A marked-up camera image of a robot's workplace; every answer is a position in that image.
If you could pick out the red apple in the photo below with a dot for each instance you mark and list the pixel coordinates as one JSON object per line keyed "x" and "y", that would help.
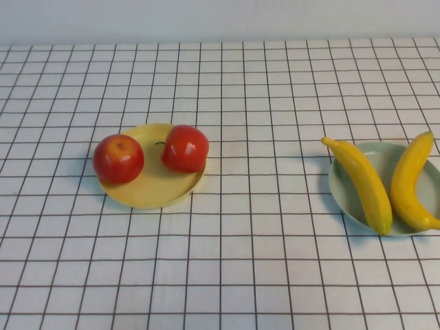
{"x": 118, "y": 161}
{"x": 187, "y": 151}

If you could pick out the long straight yellow banana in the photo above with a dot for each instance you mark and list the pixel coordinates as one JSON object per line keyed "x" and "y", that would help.
{"x": 368, "y": 185}

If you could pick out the curved yellow banana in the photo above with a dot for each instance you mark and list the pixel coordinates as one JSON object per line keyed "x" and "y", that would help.
{"x": 404, "y": 185}

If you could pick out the yellow plastic plate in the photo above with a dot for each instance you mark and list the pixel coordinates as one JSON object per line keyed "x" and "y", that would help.
{"x": 154, "y": 189}

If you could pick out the pale green plastic plate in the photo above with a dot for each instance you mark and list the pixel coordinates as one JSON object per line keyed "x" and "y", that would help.
{"x": 343, "y": 185}

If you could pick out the white grid-pattern tablecloth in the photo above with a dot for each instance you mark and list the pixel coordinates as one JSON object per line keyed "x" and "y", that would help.
{"x": 220, "y": 282}

